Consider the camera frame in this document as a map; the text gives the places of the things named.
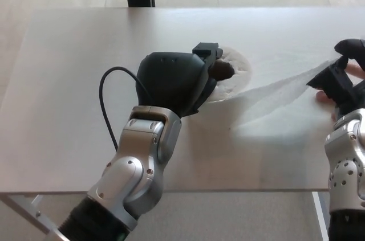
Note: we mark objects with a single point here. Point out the person's bare hand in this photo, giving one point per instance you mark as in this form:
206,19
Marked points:
323,97

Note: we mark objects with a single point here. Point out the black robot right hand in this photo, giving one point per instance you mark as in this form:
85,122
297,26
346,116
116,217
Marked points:
339,84

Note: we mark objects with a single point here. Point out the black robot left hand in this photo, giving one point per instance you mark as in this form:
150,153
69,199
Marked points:
171,81

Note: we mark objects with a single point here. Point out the white toilet paper roll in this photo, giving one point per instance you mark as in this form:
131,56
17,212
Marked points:
239,64

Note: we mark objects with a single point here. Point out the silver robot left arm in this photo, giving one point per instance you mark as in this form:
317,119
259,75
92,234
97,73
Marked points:
134,172

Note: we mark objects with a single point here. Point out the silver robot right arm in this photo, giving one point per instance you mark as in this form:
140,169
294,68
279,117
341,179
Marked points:
348,167

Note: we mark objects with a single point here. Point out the white straight table leg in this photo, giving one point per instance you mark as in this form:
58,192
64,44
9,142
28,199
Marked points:
319,212

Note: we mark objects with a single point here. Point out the white metal leg brace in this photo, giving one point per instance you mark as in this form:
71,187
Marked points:
38,204

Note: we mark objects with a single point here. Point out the white slanted table leg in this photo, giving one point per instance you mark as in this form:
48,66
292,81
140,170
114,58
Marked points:
25,215

